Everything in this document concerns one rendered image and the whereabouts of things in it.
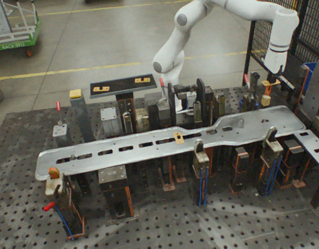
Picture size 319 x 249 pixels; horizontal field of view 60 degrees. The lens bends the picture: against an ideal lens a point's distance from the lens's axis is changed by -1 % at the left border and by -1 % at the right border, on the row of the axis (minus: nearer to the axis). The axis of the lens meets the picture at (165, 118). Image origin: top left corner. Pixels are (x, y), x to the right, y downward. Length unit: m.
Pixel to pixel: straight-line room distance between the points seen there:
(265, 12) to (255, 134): 0.59
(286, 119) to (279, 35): 0.53
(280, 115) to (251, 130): 0.22
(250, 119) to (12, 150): 1.54
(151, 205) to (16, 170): 0.89
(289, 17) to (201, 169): 0.73
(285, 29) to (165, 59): 0.70
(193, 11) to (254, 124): 0.66
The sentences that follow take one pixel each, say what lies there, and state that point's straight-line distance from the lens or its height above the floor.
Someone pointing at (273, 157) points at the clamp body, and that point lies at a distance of 1.40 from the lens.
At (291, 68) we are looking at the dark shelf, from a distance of 2.06.
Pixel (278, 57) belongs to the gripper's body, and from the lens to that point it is 1.32.
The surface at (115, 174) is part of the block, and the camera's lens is 1.27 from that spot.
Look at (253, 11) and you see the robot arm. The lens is 1.30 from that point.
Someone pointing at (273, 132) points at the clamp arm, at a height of 1.10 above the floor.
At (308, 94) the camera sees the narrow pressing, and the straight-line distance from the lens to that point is 1.68.
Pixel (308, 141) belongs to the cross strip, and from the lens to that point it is 1.54.
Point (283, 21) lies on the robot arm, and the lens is 1.26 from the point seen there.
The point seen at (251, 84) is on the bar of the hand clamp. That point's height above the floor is 1.15.
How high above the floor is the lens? 1.98
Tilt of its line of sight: 39 degrees down
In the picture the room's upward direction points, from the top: 4 degrees counter-clockwise
